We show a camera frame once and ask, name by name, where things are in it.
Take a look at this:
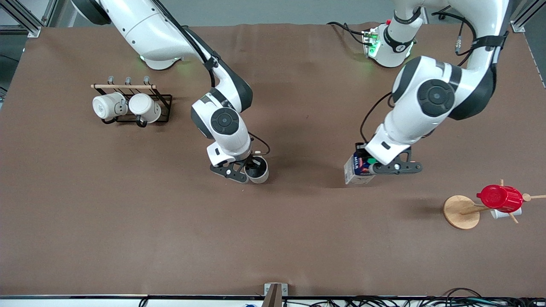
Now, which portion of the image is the plain white mug black handle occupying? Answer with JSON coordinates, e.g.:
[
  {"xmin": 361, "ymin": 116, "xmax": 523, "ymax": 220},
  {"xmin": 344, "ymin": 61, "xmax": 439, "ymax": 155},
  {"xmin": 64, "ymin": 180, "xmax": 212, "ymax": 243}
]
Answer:
[{"xmin": 128, "ymin": 93, "xmax": 162, "ymax": 128}]

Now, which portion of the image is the black cable bundle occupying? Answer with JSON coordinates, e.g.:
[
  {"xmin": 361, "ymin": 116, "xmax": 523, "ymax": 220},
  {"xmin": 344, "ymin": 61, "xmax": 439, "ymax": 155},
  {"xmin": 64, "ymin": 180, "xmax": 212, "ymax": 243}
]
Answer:
[{"xmin": 283, "ymin": 287, "xmax": 546, "ymax": 307}]

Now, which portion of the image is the red cup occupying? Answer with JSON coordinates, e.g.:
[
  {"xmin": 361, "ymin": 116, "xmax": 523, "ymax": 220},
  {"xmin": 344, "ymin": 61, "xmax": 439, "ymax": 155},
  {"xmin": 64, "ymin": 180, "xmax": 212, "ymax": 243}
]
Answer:
[{"xmin": 476, "ymin": 184, "xmax": 524, "ymax": 213}]

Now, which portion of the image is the black left base cable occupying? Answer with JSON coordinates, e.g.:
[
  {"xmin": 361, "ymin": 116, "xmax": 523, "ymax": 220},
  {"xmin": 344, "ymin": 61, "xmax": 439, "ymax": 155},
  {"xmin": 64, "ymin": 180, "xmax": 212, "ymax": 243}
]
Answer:
[{"xmin": 327, "ymin": 21, "xmax": 370, "ymax": 46}]

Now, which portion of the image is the aluminium frame profile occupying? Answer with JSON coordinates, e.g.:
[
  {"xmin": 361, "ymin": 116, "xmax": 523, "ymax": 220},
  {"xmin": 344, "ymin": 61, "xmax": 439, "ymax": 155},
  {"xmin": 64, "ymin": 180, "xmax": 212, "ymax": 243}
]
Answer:
[
  {"xmin": 0, "ymin": 0, "xmax": 59, "ymax": 38},
  {"xmin": 510, "ymin": 0, "xmax": 539, "ymax": 34}
]

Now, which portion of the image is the small white cup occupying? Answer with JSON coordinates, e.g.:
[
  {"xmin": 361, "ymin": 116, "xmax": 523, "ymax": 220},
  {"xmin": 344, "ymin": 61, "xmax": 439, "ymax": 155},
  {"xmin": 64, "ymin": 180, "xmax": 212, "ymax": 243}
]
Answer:
[{"xmin": 490, "ymin": 207, "xmax": 523, "ymax": 220}]

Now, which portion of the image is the blue white milk carton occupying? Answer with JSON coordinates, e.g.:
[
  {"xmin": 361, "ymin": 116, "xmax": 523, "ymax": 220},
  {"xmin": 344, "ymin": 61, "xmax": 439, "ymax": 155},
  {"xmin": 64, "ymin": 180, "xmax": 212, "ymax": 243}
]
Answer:
[{"xmin": 343, "ymin": 147, "xmax": 378, "ymax": 185}]

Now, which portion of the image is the ribbed off-white cup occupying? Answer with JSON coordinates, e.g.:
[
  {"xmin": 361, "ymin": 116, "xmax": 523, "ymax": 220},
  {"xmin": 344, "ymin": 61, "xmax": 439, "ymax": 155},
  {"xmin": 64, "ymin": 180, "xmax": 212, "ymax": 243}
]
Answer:
[{"xmin": 244, "ymin": 156, "xmax": 270, "ymax": 185}]

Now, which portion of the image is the black wire mug rack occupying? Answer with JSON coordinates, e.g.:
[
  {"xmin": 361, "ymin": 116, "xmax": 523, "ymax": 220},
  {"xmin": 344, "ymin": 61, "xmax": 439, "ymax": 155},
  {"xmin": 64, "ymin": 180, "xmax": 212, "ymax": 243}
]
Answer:
[{"xmin": 90, "ymin": 75, "xmax": 173, "ymax": 128}]

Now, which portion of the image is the white mug with face print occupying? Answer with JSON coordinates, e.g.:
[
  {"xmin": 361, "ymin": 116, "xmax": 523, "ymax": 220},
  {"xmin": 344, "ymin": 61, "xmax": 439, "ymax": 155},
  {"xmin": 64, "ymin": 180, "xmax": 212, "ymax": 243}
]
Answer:
[{"xmin": 92, "ymin": 92, "xmax": 129, "ymax": 125}]

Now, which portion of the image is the wooden mug tree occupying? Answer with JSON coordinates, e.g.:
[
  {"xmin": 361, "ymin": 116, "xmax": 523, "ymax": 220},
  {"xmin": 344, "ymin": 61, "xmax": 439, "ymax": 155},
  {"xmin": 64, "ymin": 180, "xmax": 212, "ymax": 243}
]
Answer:
[{"xmin": 443, "ymin": 179, "xmax": 546, "ymax": 231}]

